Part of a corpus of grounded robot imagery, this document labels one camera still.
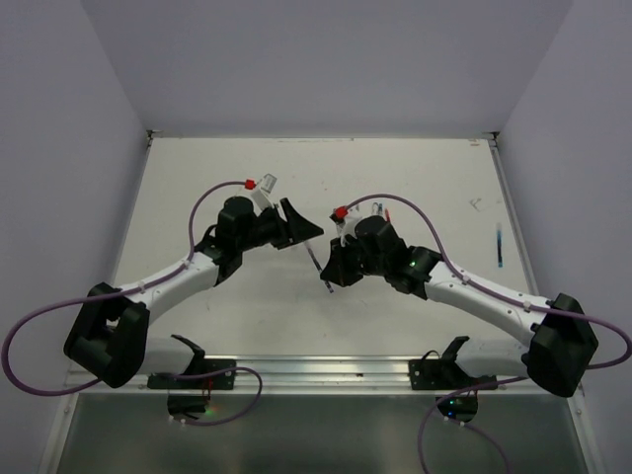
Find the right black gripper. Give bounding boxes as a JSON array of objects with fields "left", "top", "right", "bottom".
[{"left": 321, "top": 230, "right": 389, "bottom": 285}]

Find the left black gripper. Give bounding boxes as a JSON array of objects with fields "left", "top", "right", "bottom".
[{"left": 237, "top": 197, "right": 322, "bottom": 252}]

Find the purple pen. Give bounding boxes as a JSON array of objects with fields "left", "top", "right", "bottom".
[{"left": 304, "top": 242, "right": 334, "bottom": 294}]

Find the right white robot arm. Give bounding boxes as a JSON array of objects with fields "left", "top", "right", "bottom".
[{"left": 321, "top": 214, "right": 598, "bottom": 398}]

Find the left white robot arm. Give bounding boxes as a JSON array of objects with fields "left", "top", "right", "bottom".
[{"left": 63, "top": 197, "right": 324, "bottom": 388}]

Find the blue white pen far right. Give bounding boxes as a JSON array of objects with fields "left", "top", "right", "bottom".
[{"left": 496, "top": 222, "right": 505, "bottom": 269}]

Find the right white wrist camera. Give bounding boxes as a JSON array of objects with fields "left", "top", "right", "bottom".
[{"left": 332, "top": 205, "right": 362, "bottom": 247}]

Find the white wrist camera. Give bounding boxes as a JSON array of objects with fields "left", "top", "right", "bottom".
[
  {"left": 250, "top": 173, "right": 277, "bottom": 210},
  {"left": 332, "top": 205, "right": 362, "bottom": 247}
]

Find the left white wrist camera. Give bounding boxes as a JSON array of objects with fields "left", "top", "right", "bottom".
[{"left": 250, "top": 173, "right": 277, "bottom": 210}]

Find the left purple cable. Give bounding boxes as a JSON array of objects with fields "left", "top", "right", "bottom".
[{"left": 1, "top": 179, "right": 263, "bottom": 427}]

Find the aluminium front rail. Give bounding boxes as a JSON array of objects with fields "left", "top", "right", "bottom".
[{"left": 64, "top": 355, "right": 548, "bottom": 395}]

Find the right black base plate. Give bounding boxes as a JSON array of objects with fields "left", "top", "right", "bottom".
[{"left": 408, "top": 358, "right": 497, "bottom": 391}]

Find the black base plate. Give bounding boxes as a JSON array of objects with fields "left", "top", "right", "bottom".
[
  {"left": 408, "top": 358, "right": 497, "bottom": 391},
  {"left": 147, "top": 357, "right": 236, "bottom": 390}
]

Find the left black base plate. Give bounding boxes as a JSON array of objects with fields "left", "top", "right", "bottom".
[{"left": 147, "top": 357, "right": 236, "bottom": 390}]

